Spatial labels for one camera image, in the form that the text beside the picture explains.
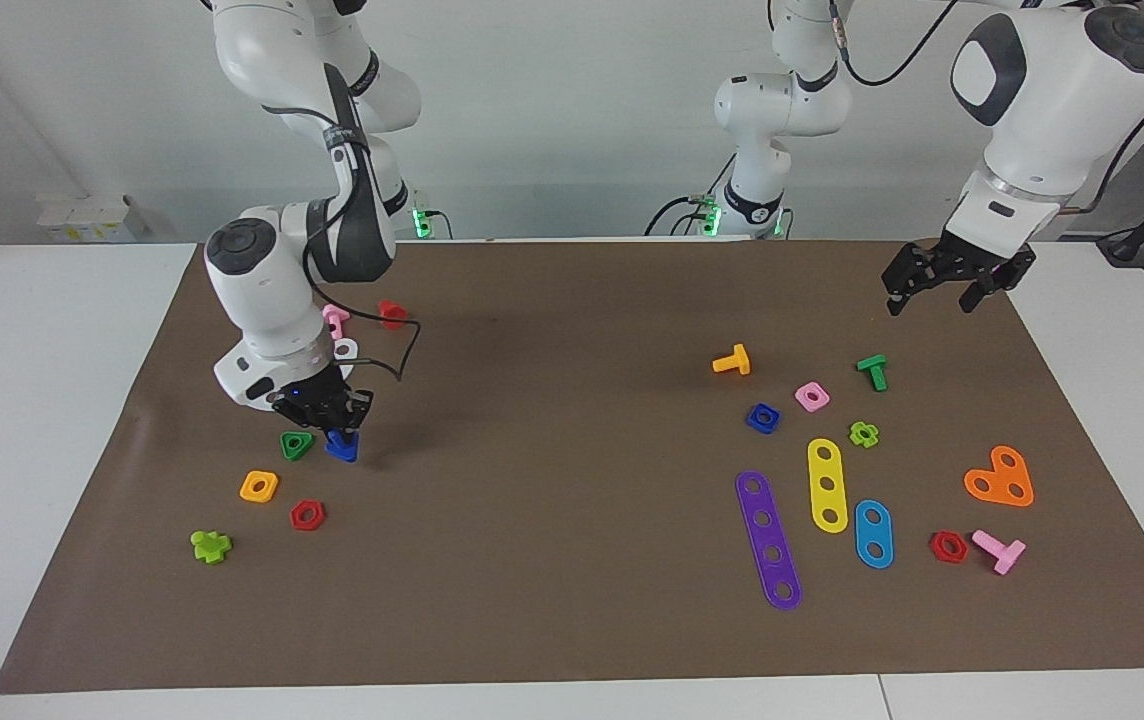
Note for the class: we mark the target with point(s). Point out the red hexagon nut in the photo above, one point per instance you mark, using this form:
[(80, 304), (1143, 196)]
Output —
[(936, 552), (296, 520)]

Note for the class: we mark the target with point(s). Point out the green plastic bolt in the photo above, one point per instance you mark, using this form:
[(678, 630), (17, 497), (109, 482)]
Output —
[(873, 370)]

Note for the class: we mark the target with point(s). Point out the lime green cross nut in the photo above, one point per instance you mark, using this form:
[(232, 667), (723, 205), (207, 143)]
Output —
[(855, 432)]

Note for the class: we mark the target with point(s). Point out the orange square nut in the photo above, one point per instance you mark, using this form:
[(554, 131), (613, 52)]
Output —
[(246, 488)]

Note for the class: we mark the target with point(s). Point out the orange plastic bolt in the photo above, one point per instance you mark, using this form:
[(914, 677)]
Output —
[(740, 360)]

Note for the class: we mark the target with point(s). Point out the pink plastic bolt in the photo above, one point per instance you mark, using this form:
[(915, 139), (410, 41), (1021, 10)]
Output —
[(1007, 555), (336, 318)]

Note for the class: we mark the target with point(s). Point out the blue two-hole strip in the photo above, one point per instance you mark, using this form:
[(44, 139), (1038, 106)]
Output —
[(873, 534)]

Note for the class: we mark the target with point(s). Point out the yellow three-hole strip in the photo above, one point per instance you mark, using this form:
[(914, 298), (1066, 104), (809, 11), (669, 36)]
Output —
[(826, 470)]

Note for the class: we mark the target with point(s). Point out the pink square nut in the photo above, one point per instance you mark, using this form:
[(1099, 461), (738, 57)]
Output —
[(800, 393)]

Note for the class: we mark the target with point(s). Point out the lime green cross-head bolt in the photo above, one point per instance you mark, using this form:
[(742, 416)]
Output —
[(210, 546)]

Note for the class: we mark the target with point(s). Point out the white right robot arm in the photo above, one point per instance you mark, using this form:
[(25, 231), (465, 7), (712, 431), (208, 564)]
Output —
[(262, 300)]

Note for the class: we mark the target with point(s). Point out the red plastic bolt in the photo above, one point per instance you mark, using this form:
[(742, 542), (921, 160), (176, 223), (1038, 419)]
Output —
[(390, 315)]

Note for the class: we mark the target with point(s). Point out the white curved five-hole strip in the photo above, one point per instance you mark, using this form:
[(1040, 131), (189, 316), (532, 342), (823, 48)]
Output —
[(353, 344)]

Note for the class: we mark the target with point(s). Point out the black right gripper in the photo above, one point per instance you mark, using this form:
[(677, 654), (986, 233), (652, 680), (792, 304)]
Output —
[(317, 398)]

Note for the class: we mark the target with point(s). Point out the blue triangle-head screw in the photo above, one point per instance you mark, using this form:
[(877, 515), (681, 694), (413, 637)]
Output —
[(342, 448)]

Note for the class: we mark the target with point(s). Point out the orange heart-shaped plate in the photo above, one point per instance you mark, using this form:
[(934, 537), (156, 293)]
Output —
[(1000, 480)]

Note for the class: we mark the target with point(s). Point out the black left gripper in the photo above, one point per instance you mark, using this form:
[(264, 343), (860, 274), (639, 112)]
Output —
[(972, 262)]

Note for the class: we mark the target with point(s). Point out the purple four-hole strip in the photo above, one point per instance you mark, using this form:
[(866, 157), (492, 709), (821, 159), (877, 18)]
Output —
[(759, 504)]

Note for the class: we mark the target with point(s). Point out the brown table mat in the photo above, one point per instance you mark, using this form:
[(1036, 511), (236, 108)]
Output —
[(532, 560)]

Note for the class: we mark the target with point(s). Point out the blue square nut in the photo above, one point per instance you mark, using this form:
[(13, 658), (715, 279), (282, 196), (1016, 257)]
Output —
[(752, 419)]

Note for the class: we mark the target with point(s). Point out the green triangle nut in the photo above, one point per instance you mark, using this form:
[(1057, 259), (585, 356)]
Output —
[(307, 439)]

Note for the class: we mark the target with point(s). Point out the white cardboard box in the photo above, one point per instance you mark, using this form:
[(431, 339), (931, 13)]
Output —
[(82, 215)]

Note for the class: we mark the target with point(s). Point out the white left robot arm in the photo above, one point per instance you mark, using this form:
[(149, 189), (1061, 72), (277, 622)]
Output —
[(782, 110)]

